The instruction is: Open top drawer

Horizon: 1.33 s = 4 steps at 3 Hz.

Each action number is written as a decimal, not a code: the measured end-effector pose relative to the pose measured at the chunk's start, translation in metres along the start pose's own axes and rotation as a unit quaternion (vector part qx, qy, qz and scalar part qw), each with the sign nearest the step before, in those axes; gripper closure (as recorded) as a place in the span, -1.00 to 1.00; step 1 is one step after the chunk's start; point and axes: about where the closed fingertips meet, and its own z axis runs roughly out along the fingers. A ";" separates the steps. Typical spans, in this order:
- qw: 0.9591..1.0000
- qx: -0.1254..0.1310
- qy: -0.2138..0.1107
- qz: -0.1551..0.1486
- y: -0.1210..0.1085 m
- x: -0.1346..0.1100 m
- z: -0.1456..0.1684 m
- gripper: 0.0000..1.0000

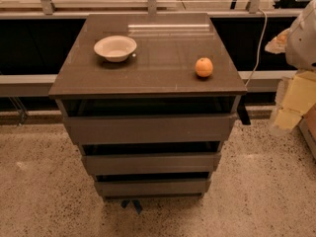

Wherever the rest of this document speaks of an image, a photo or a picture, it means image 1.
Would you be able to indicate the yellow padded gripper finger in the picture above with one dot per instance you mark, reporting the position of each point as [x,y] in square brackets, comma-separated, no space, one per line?
[277,44]
[294,98]

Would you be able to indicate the grey top drawer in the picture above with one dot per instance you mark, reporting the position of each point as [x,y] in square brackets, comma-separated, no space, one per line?
[159,129]

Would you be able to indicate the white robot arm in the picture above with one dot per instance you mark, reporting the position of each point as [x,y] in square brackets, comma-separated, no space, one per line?
[300,50]

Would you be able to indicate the grey drawer cabinet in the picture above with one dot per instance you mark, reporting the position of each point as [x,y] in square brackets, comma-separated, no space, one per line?
[158,79]

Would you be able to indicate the grey bottom drawer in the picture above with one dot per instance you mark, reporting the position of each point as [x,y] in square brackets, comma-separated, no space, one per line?
[152,188]

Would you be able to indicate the orange fruit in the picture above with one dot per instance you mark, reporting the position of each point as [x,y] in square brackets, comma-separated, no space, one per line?
[204,67]

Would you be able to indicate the white bowl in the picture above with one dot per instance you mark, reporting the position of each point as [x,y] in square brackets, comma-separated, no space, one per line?
[115,48]

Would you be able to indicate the metal railing frame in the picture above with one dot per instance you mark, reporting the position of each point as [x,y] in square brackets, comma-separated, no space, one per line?
[151,0]

